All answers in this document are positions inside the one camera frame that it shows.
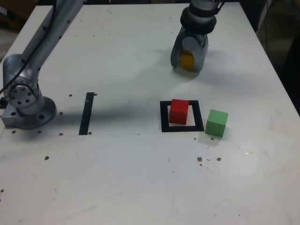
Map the yellow cube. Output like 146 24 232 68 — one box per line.
179 48 195 72

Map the black tape strip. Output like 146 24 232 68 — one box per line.
78 92 95 135

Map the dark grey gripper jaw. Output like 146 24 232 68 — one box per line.
170 27 188 69

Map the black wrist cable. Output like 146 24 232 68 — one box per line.
214 0 227 15

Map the green cube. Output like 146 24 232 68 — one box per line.
205 109 229 137

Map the black tape square outline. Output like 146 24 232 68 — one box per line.
160 100 205 133

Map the red cube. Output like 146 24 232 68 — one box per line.
169 98 190 125

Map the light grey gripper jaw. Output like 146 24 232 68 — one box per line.
182 32 209 73

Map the black base cable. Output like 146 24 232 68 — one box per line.
0 0 59 94

